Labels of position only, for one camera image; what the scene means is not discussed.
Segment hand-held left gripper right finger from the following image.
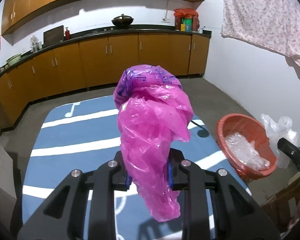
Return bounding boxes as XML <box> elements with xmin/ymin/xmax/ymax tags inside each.
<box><xmin>166</xmin><ymin>149</ymin><xmax>282</xmax><ymax>240</ymax></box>

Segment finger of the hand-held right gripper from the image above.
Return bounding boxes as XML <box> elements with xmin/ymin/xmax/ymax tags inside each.
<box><xmin>277</xmin><ymin>138</ymin><xmax>300</xmax><ymax>180</ymax></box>

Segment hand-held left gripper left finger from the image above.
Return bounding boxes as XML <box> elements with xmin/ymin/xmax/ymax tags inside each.
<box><xmin>17</xmin><ymin>151</ymin><xmax>131</xmax><ymax>240</ymax></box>

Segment clear plastic bag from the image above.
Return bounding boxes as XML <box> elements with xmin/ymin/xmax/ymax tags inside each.
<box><xmin>260</xmin><ymin>113</ymin><xmax>300</xmax><ymax>168</ymax></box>
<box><xmin>224</xmin><ymin>132</ymin><xmax>271</xmax><ymax>171</ymax></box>

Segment red plastic basin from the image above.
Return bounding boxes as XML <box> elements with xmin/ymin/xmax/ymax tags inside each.
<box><xmin>216</xmin><ymin>113</ymin><xmax>278</xmax><ymax>181</ymax></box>

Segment pink plastic bag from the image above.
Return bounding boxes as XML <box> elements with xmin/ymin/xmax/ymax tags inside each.
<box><xmin>113</xmin><ymin>64</ymin><xmax>194</xmax><ymax>223</ymax></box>

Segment brown cardboard box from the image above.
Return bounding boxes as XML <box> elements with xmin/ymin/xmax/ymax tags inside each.
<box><xmin>261</xmin><ymin>174</ymin><xmax>300</xmax><ymax>232</ymax></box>

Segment blue mat with white stripes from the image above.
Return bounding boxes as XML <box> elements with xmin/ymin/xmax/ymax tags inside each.
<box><xmin>21</xmin><ymin>97</ymin><xmax>252</xmax><ymax>240</ymax></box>

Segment wooden base cabinets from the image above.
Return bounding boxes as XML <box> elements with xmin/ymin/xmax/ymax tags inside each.
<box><xmin>0</xmin><ymin>33</ymin><xmax>211</xmax><ymax>131</ymax></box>

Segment floral pink hanging cloth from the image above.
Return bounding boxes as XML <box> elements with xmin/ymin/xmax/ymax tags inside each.
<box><xmin>220</xmin><ymin>0</ymin><xmax>300</xmax><ymax>67</ymax></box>

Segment black kitchen countertop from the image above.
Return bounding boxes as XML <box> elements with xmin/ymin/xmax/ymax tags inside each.
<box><xmin>0</xmin><ymin>24</ymin><xmax>213</xmax><ymax>81</ymax></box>

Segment dark rectangular board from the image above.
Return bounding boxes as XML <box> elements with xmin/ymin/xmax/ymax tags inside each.
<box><xmin>43</xmin><ymin>25</ymin><xmax>65</xmax><ymax>48</ymax></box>

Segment glass jar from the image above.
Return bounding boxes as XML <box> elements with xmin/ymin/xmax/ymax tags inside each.
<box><xmin>30</xmin><ymin>35</ymin><xmax>42</xmax><ymax>53</ymax></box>

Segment green enamel bowl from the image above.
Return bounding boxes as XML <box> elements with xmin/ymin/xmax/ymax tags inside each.
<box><xmin>6</xmin><ymin>54</ymin><xmax>23</xmax><ymax>66</ymax></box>

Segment black wok with lid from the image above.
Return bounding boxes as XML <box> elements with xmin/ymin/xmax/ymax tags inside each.
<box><xmin>111</xmin><ymin>13</ymin><xmax>135</xmax><ymax>28</ymax></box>

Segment orange bag with boxes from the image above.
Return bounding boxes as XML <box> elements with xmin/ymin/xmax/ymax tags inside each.
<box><xmin>173</xmin><ymin>8</ymin><xmax>200</xmax><ymax>32</ymax></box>

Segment white wall cable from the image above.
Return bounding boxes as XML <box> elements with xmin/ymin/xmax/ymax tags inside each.
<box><xmin>162</xmin><ymin>0</ymin><xmax>173</xmax><ymax>23</ymax></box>

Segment long wooden wall cabinets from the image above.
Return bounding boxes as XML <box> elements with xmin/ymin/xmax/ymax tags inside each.
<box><xmin>1</xmin><ymin>0</ymin><xmax>82</xmax><ymax>36</ymax></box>

